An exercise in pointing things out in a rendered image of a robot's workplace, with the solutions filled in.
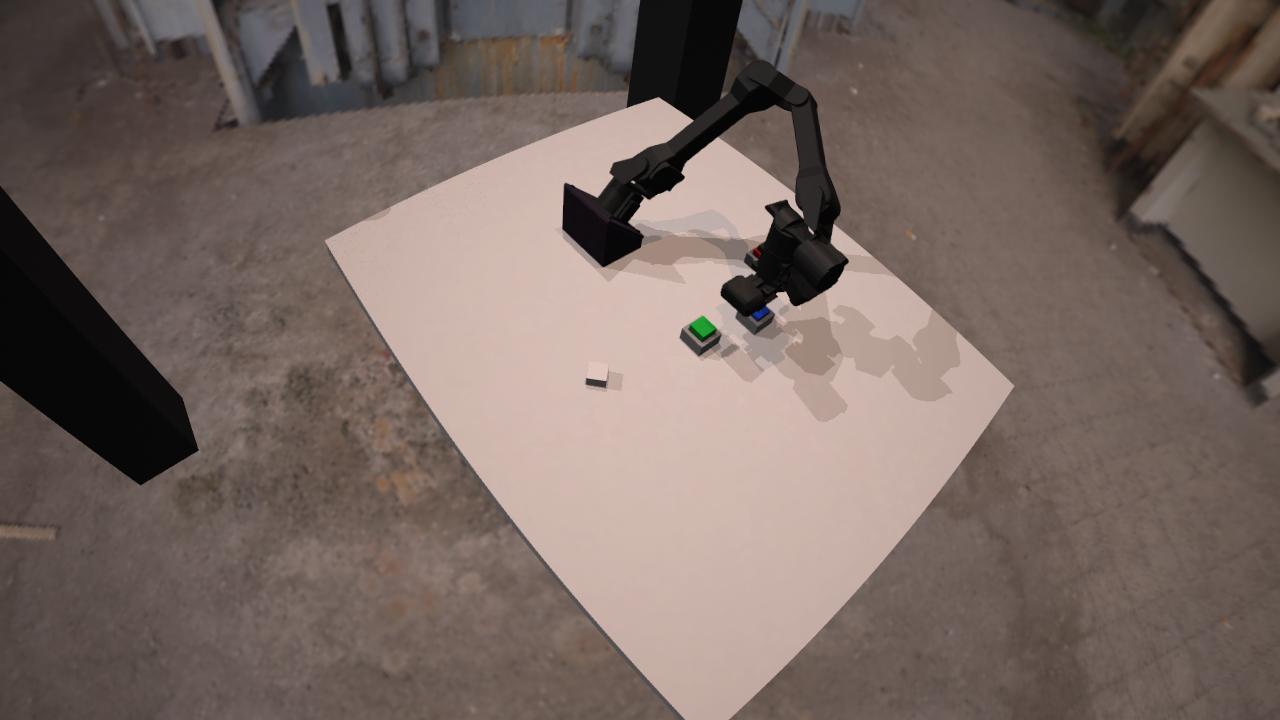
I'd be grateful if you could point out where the blue button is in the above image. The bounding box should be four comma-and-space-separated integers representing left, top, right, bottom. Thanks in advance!
736, 306, 774, 334

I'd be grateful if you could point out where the green button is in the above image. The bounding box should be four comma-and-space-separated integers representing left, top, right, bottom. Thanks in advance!
680, 315, 722, 356

